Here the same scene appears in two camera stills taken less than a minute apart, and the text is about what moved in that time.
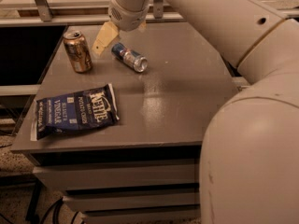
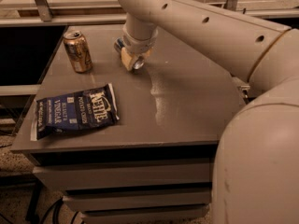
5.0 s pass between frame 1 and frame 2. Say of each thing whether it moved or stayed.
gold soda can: stayed
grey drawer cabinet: stayed
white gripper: moved
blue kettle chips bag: stayed
